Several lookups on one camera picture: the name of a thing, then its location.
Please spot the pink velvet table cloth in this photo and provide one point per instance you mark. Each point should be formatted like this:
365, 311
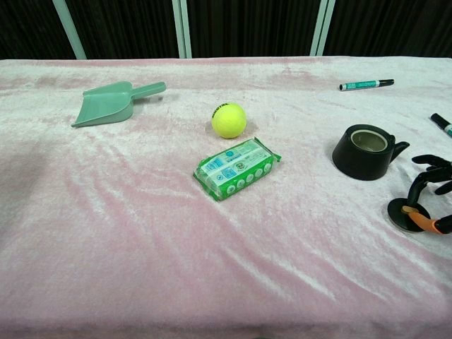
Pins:
148, 226

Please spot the black pleated curtain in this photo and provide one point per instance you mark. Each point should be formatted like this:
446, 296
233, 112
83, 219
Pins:
247, 24

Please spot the black teapot lid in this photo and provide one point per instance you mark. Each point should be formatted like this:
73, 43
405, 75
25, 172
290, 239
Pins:
397, 215

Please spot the yellow tennis ball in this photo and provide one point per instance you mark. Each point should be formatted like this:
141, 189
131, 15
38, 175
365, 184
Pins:
229, 120

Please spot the green marker pen black cap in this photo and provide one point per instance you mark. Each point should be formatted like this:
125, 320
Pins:
365, 84
443, 124

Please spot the white aluminium frame post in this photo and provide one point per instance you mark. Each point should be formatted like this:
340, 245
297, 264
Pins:
322, 26
182, 28
70, 30

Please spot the green plastic dustpan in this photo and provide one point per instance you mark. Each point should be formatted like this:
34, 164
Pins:
104, 106

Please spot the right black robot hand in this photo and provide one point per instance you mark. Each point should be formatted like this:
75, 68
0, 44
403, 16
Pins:
416, 185

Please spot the green wet wipes pack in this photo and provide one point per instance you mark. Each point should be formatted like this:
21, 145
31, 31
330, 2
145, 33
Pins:
236, 169

